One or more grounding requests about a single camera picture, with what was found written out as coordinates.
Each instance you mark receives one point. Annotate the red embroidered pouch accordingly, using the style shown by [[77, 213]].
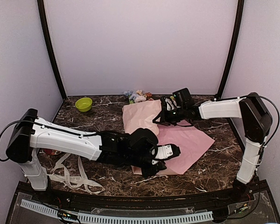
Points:
[[51, 152]]

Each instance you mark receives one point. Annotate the right black frame post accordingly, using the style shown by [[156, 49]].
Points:
[[232, 48]]

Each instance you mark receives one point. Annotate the left black frame post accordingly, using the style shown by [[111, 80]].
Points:
[[49, 47]]

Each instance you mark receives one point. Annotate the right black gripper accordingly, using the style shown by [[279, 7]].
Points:
[[163, 114]]

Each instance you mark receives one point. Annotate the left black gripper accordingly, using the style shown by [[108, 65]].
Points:
[[146, 172]]

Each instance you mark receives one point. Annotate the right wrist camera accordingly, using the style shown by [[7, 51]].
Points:
[[179, 99]]

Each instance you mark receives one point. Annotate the pink wrapping paper sheet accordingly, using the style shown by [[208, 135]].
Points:
[[192, 142]]

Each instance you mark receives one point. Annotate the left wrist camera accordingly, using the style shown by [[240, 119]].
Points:
[[146, 150]]

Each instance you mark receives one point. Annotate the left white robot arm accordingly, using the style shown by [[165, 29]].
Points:
[[32, 132]]

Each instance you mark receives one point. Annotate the white rose stem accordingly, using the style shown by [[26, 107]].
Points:
[[140, 98]]

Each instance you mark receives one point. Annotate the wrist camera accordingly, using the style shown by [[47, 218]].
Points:
[[179, 99], [146, 150]]

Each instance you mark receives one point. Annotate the beige printed ribbon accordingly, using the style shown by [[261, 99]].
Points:
[[61, 174]]

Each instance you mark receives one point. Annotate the grey slotted cable duct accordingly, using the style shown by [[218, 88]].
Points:
[[103, 216]]

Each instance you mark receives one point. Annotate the black frame post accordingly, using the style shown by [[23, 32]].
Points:
[[232, 48], [49, 47]]

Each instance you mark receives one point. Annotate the peach and orange flower stem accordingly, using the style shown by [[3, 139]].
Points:
[[144, 94]]

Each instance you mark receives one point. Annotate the green plastic bowl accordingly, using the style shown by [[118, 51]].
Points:
[[84, 104]]

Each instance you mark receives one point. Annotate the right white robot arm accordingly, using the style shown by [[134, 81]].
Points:
[[256, 118]]

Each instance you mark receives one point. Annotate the blue flower stem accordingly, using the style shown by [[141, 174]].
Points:
[[130, 95]]

